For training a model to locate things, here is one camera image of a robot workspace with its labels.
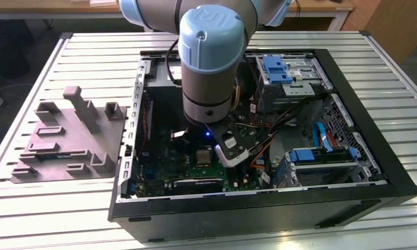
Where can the silver CPU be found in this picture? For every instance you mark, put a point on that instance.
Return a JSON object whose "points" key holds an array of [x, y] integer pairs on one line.
{"points": [[204, 157]]}

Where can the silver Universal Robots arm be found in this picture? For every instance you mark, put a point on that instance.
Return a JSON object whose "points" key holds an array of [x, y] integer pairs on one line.
{"points": [[208, 78]]}

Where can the CPU socket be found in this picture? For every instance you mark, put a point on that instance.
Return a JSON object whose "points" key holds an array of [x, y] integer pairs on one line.
{"points": [[204, 166]]}

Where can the green motherboard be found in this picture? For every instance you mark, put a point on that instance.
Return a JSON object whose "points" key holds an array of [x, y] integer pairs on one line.
{"points": [[180, 169]]}

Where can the grey power supply unit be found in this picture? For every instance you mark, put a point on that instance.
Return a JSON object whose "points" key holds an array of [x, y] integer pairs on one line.
{"points": [[161, 99]]}

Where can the black RAM slot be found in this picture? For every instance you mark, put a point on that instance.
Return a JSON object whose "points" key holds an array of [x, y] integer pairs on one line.
{"points": [[241, 175], [237, 175], [245, 174], [233, 175]]}

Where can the black Nvidia graphics card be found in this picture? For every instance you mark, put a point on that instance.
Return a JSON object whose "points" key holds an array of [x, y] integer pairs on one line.
{"points": [[197, 183]]}

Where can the blue carrier disk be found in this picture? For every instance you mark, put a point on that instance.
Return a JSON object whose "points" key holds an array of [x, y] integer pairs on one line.
{"points": [[303, 155]]}

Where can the blue drive bay latch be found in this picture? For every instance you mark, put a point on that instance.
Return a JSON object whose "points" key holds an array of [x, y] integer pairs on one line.
{"points": [[276, 70]]}

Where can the grey metal drive cage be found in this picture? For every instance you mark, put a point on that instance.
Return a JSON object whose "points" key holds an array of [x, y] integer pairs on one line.
{"points": [[299, 89]]}

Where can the blue VGA port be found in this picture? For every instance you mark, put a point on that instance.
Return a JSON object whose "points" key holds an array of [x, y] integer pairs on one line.
{"points": [[132, 188]]}

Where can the black PC case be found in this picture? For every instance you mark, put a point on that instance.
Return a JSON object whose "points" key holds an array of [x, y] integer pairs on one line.
{"points": [[229, 218]]}

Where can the grey metal disk bay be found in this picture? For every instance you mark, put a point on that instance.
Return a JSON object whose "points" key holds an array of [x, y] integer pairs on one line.
{"points": [[327, 165]]}

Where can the grey parts rack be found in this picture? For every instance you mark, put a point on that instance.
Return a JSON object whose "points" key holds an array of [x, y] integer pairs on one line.
{"points": [[76, 145]]}

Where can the green RAM stick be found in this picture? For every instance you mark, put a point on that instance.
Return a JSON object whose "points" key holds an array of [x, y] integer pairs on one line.
{"points": [[55, 156]]}

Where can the pink white box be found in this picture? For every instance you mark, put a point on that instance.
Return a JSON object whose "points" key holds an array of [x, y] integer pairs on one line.
{"points": [[104, 2]]}

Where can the wooden cabinet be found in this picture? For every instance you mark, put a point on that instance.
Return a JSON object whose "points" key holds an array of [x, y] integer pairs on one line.
{"points": [[396, 26]]}

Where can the wooden desk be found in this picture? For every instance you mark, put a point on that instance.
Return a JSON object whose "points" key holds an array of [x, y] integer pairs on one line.
{"points": [[37, 6]]}

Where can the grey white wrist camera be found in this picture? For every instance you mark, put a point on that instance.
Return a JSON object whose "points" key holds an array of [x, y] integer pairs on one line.
{"points": [[235, 156]]}

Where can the blue plastic bracket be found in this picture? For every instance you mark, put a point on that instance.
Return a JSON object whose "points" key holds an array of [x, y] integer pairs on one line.
{"points": [[280, 173]]}

